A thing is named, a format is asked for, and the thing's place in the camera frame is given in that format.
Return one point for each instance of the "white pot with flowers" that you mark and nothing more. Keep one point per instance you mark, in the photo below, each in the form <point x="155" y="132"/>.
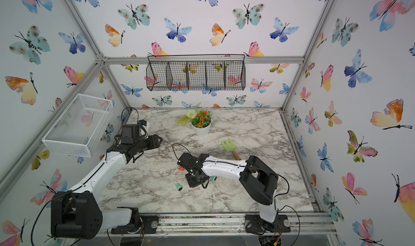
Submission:
<point x="200" y="121"/>

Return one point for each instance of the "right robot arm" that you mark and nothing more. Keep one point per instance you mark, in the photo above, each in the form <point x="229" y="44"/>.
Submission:
<point x="259" y="181"/>

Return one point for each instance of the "white mesh wall basket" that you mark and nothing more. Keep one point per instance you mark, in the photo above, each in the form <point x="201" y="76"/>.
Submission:
<point x="77" y="128"/>

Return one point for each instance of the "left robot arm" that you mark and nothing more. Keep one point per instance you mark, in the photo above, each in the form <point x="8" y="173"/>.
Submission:
<point x="76" y="213"/>

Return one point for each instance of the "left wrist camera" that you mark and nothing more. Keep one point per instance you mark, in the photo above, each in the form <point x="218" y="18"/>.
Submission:
<point x="144" y="126"/>

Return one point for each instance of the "green stamp lying apart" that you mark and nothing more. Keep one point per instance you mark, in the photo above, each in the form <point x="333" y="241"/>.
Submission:
<point x="179" y="187"/>

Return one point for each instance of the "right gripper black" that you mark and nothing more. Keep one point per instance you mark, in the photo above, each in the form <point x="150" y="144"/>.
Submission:
<point x="189" y="183"/>

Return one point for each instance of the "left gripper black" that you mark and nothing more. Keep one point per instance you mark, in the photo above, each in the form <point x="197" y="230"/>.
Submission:
<point x="154" y="142"/>

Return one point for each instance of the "green garden fork wooden handle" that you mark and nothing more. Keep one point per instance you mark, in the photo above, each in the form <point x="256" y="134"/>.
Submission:
<point x="230" y="147"/>

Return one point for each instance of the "black wire wall basket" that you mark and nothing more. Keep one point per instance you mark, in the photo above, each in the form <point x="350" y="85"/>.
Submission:
<point x="219" y="72"/>

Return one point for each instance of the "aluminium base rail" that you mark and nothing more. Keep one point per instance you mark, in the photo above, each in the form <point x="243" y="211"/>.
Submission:
<point x="186" y="224"/>

